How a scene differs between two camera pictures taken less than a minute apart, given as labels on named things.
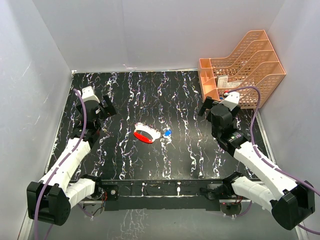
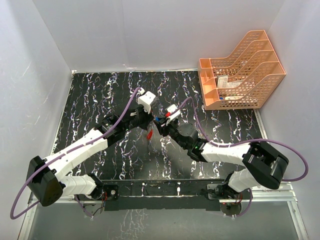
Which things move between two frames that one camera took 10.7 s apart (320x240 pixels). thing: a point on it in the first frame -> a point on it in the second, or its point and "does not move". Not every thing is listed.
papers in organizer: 223,83 does not move
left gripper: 108,110 -> 148,117
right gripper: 208,103 -> 163,127
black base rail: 161,194 does not move
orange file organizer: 253,63 does not move
